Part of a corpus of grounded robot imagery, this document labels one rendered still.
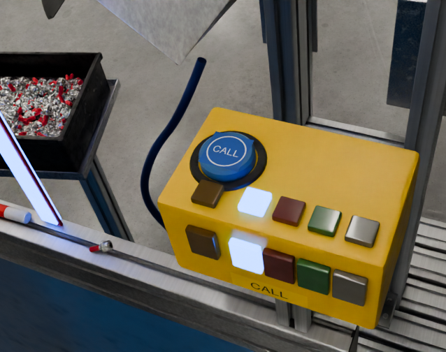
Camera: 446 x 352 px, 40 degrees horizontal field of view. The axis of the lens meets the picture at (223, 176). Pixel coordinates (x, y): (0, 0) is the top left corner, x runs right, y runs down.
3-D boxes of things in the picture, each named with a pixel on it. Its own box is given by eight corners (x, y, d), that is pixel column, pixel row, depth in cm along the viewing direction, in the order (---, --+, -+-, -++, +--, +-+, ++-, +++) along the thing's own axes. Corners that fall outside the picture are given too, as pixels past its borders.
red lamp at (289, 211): (307, 207, 40) (306, 201, 39) (298, 228, 39) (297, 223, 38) (281, 200, 40) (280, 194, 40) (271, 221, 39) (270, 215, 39)
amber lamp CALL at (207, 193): (225, 189, 42) (224, 184, 41) (214, 209, 41) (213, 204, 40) (202, 183, 42) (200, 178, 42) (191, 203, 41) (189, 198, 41)
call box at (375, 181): (406, 233, 50) (423, 147, 41) (373, 342, 44) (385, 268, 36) (228, 185, 55) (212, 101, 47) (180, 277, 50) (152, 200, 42)
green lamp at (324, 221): (342, 216, 39) (342, 211, 39) (334, 238, 38) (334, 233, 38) (315, 209, 40) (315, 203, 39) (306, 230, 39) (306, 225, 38)
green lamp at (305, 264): (331, 289, 41) (331, 266, 38) (328, 297, 40) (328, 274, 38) (300, 279, 42) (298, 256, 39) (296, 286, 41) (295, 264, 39)
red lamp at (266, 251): (297, 278, 42) (296, 255, 39) (293, 286, 41) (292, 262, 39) (267, 269, 42) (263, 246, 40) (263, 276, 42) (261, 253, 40)
